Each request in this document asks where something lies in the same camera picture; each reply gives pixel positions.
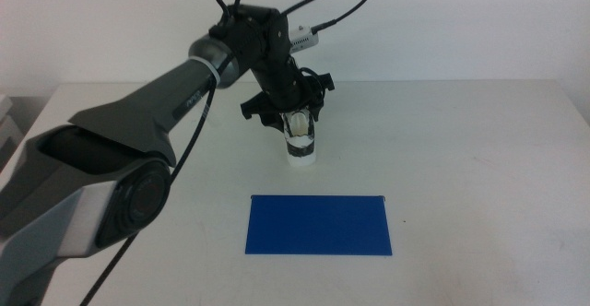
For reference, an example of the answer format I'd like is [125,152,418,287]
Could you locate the blue rectangular mat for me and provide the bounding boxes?
[244,194,394,257]

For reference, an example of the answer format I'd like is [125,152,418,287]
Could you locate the white zip tie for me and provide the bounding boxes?
[187,54,221,133]

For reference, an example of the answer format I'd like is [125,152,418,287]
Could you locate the black braided cable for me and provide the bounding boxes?
[79,0,375,306]

